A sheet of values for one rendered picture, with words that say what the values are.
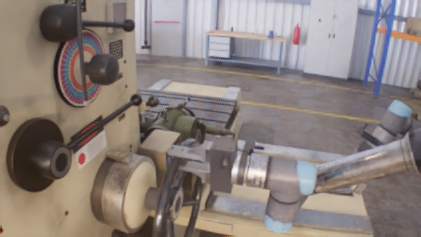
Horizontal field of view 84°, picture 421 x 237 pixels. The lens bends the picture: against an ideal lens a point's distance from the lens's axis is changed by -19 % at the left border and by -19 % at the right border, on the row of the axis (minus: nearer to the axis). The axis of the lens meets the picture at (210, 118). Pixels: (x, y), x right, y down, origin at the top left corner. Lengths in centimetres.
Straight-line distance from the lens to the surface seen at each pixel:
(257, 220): 162
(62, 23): 53
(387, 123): 100
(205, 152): 61
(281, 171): 60
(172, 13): 847
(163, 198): 61
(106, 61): 59
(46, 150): 53
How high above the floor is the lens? 183
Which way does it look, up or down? 24 degrees down
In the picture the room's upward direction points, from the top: 3 degrees clockwise
